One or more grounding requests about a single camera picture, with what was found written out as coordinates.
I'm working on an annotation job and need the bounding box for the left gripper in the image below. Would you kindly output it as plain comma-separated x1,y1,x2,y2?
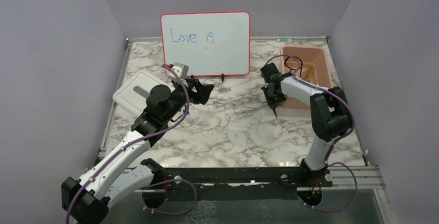
163,78,214,123

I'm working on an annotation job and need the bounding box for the black metal ring support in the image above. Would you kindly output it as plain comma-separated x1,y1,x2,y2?
283,55,303,79

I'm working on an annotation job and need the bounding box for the yellow rubber tubing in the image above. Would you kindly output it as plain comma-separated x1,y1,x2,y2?
301,65,315,83

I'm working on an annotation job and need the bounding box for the white plastic bin lid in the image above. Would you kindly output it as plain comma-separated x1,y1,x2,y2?
112,71,173,117

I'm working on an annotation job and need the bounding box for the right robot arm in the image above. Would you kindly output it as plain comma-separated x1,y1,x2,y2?
260,63,354,186

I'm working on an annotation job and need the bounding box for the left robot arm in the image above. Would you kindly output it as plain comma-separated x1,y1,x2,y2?
61,78,214,223

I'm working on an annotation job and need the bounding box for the pink plastic bin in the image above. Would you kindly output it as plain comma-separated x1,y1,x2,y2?
279,45,334,110

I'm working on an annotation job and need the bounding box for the pink-framed whiteboard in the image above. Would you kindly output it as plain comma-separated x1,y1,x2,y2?
160,11,251,77

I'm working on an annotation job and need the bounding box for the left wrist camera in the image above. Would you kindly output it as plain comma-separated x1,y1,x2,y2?
171,63,189,79

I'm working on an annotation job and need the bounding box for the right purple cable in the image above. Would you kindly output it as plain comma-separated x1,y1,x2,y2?
264,54,358,214

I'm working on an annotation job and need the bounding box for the purple cable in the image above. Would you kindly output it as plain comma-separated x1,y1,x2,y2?
65,64,191,224
264,54,358,214

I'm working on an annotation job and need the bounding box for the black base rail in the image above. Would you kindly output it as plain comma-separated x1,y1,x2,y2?
141,167,333,202

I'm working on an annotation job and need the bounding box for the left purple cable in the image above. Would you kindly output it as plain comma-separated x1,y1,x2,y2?
65,64,191,224

